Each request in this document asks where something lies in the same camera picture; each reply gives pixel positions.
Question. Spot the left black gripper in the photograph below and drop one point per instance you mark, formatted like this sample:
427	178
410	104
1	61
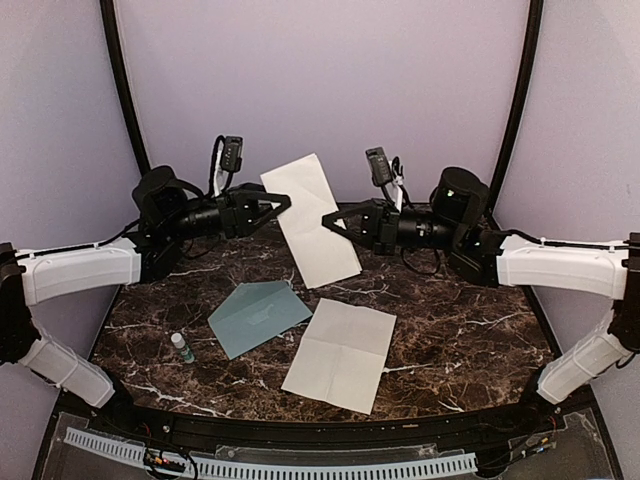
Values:
239	208

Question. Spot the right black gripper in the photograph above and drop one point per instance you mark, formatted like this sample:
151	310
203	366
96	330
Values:
379	224

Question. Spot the white letter paper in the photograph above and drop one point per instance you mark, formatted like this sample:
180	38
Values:
321	255

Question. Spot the light blue envelope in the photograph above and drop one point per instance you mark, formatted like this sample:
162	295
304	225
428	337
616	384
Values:
254	313

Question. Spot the white paper sheet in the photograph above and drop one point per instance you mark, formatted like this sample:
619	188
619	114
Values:
341	356

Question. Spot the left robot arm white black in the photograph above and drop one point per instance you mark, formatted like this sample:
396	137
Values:
171	211

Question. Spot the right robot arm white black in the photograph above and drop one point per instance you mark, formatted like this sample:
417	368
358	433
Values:
491	258

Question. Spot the small glue stick bottle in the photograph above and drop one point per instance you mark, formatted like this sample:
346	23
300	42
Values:
182	347

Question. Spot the black front table rail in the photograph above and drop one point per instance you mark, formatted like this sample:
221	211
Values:
484	429

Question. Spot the left black frame post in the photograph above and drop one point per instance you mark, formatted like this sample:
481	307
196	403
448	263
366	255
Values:
122	84

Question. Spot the black frame post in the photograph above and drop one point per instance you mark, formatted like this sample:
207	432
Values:
122	84
520	93

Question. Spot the right black frame post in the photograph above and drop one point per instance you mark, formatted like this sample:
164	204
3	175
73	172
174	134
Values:
520	93

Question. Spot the white slotted cable duct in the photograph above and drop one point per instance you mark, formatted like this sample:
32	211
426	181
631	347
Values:
232	462

